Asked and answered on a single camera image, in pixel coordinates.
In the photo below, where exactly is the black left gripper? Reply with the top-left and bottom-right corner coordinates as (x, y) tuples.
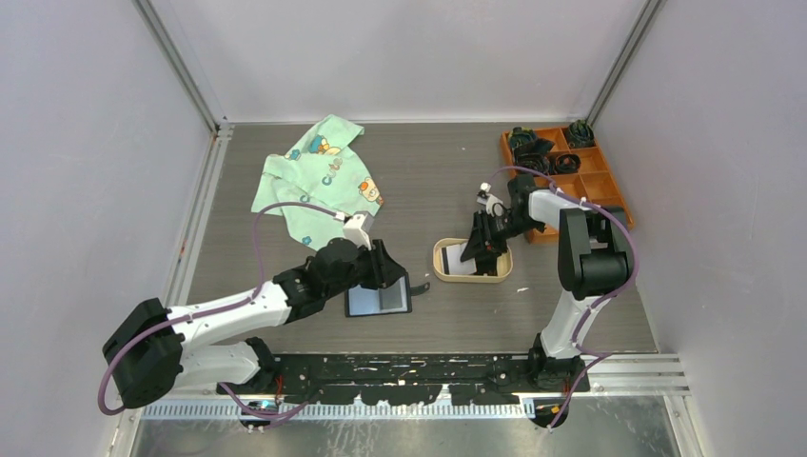
(325, 237), (405, 299)

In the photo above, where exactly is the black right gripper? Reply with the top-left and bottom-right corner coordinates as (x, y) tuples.
(461, 209), (544, 265)

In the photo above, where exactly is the white striped credit card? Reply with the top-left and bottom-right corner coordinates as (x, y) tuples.
(440, 243), (477, 276)

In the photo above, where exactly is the black leather card holder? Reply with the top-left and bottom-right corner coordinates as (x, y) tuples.
(344, 275), (431, 318)

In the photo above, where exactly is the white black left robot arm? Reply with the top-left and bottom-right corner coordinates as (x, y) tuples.
(96, 238), (408, 416)

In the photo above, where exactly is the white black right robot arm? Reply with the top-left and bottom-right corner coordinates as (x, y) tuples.
(459, 174), (638, 391)

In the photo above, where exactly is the beige oval tray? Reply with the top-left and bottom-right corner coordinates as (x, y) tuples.
(432, 238), (513, 284)

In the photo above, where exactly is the dark rolled belt front left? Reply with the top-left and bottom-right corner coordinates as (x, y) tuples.
(514, 153), (552, 175)

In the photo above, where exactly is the dark rolled belt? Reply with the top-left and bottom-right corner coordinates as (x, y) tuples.
(550, 153), (581, 175)
(514, 153), (552, 175)
(508, 127), (555, 155)
(562, 119), (596, 149)

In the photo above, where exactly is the green cartoon print cloth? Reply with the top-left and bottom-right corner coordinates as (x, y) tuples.
(251, 114), (384, 250)

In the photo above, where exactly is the dark rolled belt front right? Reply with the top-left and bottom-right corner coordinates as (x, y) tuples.
(550, 153), (581, 175)

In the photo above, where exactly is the dark rolled belt back left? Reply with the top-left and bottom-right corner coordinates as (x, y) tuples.
(508, 127), (555, 155)

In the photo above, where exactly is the orange compartment organizer box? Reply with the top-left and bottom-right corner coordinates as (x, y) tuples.
(499, 126), (635, 244)

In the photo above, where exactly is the dark rolled belt back right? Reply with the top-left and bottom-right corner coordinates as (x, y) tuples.
(562, 119), (596, 149)

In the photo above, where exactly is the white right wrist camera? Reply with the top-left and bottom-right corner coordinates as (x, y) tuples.
(477, 182), (506, 217)

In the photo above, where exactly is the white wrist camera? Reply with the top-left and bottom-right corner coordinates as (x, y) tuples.
(477, 182), (506, 217)
(343, 211), (374, 249)

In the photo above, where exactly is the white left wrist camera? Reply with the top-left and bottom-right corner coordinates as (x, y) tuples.
(343, 211), (374, 249)

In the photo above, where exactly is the aluminium front rail frame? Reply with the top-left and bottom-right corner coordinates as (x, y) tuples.
(140, 354), (691, 427)

